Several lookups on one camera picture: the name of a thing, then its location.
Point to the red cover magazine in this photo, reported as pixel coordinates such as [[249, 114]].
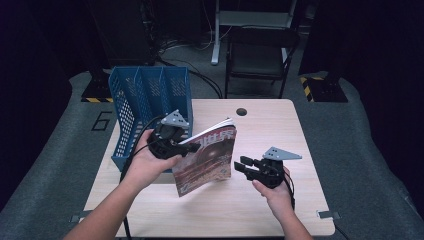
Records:
[[206, 160]]

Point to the blue plastic file rack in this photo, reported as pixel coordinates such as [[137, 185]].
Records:
[[146, 90]]

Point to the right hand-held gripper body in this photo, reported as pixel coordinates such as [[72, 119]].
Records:
[[270, 173]]

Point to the person's left hand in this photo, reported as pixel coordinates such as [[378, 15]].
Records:
[[146, 166]]

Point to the black folding chair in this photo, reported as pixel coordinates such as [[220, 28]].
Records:
[[256, 56]]

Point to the black striped stand base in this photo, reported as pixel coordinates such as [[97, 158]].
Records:
[[325, 90], [96, 91]]

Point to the person's right hand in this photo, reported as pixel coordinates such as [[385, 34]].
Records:
[[280, 198]]

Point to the grey metal table bracket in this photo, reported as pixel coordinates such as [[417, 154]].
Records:
[[78, 216], [328, 214]]

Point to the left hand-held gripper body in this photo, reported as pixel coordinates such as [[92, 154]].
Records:
[[165, 143]]

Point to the white metal desk frame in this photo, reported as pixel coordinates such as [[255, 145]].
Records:
[[216, 33]]

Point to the black cabinet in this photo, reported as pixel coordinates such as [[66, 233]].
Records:
[[123, 30]]

